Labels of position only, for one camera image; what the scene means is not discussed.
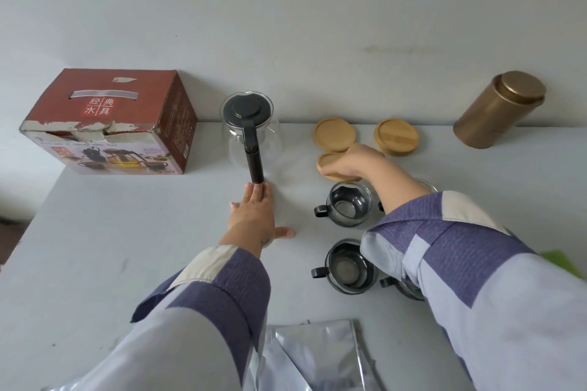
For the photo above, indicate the person's right hand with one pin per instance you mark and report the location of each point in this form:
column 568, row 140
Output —
column 360, row 161

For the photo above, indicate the person's left hand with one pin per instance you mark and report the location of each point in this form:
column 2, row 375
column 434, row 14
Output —
column 254, row 221

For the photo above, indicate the person's left thumb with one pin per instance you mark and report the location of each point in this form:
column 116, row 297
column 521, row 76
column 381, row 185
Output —
column 284, row 234

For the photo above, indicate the person's left little finger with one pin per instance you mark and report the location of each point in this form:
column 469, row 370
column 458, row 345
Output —
column 235, row 206

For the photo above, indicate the person's right fingers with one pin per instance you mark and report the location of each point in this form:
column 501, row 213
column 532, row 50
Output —
column 334, row 168

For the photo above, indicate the round wooden coaster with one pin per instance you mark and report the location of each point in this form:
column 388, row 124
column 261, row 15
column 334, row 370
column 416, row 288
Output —
column 331, row 163
column 334, row 132
column 396, row 135

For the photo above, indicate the person's left forearm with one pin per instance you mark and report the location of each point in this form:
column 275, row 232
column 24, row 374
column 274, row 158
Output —
column 192, row 322

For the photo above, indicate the person's right forearm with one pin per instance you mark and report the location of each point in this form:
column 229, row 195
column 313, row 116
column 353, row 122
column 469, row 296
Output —
column 481, row 290

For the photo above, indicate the silver foil bag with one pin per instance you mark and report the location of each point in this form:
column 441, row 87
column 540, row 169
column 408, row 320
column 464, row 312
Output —
column 316, row 358

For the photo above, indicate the red cardboard box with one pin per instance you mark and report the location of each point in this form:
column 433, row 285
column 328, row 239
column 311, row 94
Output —
column 114, row 106

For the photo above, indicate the gold metal tin canister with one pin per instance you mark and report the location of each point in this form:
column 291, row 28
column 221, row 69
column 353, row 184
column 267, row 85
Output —
column 497, row 111

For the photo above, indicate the green flat object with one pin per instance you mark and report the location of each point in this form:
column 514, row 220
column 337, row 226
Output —
column 562, row 262

